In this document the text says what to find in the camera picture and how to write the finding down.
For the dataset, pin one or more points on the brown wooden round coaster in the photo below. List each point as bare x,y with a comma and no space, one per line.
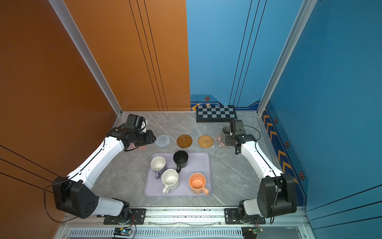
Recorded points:
184,141

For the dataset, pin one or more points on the white cream mug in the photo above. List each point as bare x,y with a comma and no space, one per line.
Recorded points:
170,179

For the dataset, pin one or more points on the black checkered chess board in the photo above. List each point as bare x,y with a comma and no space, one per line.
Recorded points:
216,113

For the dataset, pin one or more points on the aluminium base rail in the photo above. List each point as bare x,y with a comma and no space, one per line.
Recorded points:
215,222

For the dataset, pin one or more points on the green circuit board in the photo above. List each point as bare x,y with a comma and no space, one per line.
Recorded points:
251,232
122,233

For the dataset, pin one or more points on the pink cherry blossom coaster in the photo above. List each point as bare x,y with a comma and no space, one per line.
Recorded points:
221,140

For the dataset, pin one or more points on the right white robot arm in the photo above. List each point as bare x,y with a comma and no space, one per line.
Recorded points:
277,193

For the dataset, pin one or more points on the aluminium corner post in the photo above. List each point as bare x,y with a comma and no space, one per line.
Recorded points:
292,39
73,31

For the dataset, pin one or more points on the woven rattan round coaster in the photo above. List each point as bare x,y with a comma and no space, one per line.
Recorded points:
205,141

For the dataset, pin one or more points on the clear glass round coaster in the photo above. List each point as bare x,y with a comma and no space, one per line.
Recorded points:
163,141

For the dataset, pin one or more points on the grey mug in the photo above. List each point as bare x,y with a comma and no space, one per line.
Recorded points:
226,132

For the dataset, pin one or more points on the white mug purple handle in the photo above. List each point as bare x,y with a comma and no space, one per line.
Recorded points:
158,165

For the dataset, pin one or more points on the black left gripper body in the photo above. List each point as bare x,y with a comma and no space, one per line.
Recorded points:
144,139

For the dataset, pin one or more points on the orange mug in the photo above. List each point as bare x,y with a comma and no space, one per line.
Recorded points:
198,182

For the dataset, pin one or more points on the black mug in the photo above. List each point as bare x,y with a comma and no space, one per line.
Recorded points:
181,160

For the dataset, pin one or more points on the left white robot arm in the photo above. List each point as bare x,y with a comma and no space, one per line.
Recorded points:
73,195

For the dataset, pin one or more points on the aluminium corner post right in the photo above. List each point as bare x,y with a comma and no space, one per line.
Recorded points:
292,39

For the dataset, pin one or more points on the right green circuit board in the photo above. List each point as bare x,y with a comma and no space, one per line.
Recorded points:
251,232

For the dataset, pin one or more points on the lavender serving tray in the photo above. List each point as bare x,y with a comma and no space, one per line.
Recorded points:
198,162

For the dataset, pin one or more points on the left green circuit board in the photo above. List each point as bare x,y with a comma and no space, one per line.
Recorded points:
122,233

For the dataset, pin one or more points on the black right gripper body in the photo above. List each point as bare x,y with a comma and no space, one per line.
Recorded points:
230,139

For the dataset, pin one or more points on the aluminium corner post left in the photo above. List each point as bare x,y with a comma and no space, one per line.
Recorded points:
73,31

